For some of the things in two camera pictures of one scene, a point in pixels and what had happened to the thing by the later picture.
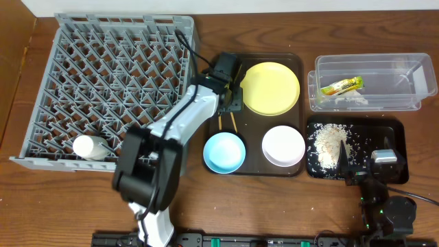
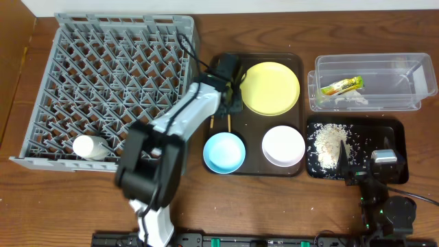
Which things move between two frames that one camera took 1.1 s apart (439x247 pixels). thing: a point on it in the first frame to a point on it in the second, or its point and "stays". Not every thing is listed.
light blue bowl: (223, 153) stays
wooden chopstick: (220, 123) to (212, 121)
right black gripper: (359, 175) stays
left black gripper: (235, 101) stays
